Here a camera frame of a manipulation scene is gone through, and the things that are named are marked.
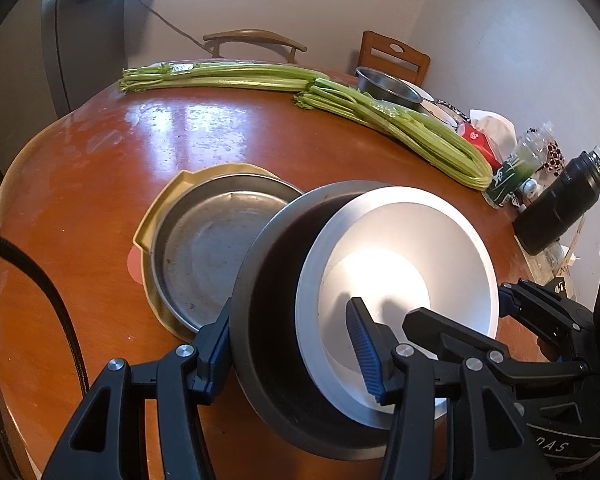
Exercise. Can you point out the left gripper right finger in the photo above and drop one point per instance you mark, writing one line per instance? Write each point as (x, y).
(487, 436)

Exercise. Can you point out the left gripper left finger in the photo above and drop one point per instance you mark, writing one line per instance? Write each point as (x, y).
(106, 436)

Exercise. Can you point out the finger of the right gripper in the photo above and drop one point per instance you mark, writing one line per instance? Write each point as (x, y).
(454, 343)
(560, 323)

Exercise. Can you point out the small red paper bowl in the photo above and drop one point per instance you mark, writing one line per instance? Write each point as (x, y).
(398, 249)

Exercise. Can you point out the large steel bowl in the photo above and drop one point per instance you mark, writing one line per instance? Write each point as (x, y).
(266, 354)

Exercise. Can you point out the steel pan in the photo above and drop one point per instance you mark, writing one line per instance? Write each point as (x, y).
(200, 243)

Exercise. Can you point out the small white bottle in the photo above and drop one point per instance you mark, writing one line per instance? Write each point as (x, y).
(529, 191)

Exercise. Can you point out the black thermos flask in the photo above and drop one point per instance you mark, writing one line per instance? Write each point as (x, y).
(564, 202)

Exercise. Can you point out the green label plastic bottle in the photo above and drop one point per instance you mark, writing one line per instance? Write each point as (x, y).
(529, 155)

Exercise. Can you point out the red tissue pack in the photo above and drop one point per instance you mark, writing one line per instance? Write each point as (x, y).
(492, 134)

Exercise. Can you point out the thick celery bunch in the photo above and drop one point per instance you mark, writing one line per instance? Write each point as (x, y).
(438, 144)

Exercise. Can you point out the white ceramic food bowl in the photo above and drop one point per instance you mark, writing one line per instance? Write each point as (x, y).
(444, 112)

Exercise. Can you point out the small steel bowl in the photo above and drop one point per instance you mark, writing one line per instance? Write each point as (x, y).
(384, 87)

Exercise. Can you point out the wooden chair with slats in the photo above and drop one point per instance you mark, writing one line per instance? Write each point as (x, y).
(392, 57)

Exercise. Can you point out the long celery bunch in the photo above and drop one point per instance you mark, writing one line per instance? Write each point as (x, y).
(227, 74)

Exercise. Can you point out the curved wooden armchair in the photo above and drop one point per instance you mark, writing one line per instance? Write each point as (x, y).
(258, 37)

